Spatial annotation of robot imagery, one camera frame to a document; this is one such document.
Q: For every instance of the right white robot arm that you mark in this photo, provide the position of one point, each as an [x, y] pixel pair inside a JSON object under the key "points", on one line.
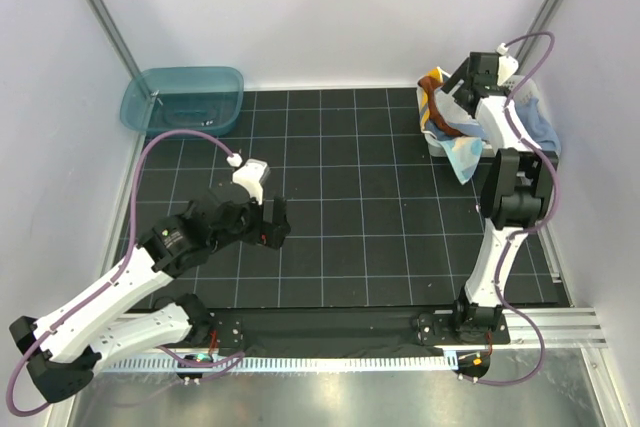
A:
{"points": [[518, 190]]}

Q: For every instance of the white slotted cable duct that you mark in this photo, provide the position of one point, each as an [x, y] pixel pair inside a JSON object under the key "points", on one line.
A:
{"points": [[156, 363]]}

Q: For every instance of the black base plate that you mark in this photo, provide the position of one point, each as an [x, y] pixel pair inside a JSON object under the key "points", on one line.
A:
{"points": [[348, 332]]}

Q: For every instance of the right aluminium corner post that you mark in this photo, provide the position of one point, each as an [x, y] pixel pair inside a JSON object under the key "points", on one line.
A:
{"points": [[555, 2]]}

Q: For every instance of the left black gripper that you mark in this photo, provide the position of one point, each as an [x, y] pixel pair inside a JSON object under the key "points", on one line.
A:
{"points": [[267, 232]]}

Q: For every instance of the white plastic basket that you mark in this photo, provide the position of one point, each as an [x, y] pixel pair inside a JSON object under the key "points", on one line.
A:
{"points": [[528, 91]]}

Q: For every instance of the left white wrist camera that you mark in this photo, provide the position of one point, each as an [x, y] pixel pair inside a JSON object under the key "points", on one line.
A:
{"points": [[252, 176]]}

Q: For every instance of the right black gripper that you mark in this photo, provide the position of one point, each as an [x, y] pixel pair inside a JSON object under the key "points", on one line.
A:
{"points": [[458, 75]]}

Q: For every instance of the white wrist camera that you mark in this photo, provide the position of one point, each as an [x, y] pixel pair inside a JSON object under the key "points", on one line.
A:
{"points": [[507, 64], [252, 176]]}

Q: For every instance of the aluminium corner post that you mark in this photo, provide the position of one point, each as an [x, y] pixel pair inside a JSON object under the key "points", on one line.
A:
{"points": [[113, 34], [555, 2]]}

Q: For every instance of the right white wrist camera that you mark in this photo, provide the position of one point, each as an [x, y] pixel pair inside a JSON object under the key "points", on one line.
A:
{"points": [[507, 64]]}

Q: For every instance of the blue bear towel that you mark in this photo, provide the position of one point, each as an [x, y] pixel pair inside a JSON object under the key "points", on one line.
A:
{"points": [[537, 126]]}

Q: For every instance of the teal plastic tub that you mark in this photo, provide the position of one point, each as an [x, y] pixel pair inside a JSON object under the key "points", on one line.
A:
{"points": [[202, 98]]}

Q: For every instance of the colourful patterned towel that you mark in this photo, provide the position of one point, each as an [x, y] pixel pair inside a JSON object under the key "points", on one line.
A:
{"points": [[462, 153]]}

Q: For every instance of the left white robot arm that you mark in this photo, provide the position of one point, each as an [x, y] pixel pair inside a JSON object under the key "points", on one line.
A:
{"points": [[64, 351]]}

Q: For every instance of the left aluminium corner post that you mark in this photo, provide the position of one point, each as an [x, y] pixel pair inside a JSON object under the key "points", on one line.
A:
{"points": [[113, 34]]}

